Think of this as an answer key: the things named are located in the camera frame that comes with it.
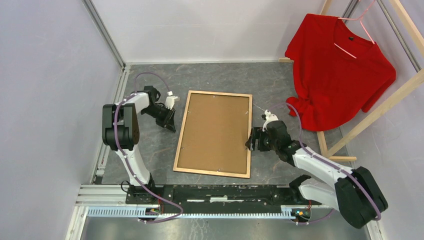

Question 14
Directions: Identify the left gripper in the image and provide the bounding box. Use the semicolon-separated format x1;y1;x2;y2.
141;104;177;133

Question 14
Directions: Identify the brown frame backing board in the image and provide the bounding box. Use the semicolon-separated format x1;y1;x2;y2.
176;93;250;176

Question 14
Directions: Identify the black wooden picture frame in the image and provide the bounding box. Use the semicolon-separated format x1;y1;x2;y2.
172;90;254;180

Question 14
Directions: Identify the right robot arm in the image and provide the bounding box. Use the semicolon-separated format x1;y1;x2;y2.
245;120;388;229

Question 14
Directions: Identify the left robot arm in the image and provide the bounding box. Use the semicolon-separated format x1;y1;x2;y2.
101;85;180;204

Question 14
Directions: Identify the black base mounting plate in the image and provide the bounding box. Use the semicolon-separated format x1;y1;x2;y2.
121;184;320;215

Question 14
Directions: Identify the wooden clothes rack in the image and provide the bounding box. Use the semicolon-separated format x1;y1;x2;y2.
278;0;424;163

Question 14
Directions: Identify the red t-shirt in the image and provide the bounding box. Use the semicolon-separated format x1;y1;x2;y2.
285;13;397;132

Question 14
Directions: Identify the pink clothes hanger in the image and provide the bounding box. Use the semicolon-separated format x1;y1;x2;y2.
329;0;379;63

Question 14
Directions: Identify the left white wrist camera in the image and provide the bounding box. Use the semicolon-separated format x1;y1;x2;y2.
165;91;180;110

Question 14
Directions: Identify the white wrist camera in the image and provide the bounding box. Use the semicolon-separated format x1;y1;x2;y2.
165;91;180;110
262;109;279;132

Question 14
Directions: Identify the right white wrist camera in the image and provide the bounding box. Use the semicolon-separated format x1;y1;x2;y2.
262;109;279;132

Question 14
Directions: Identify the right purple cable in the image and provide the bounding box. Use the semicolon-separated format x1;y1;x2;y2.
268;101;382;226

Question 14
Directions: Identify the white slotted cable duct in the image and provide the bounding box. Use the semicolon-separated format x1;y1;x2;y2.
87;206;295;220

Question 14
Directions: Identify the aluminium rail frame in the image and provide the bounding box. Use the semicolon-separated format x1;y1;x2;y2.
64;0;387;240

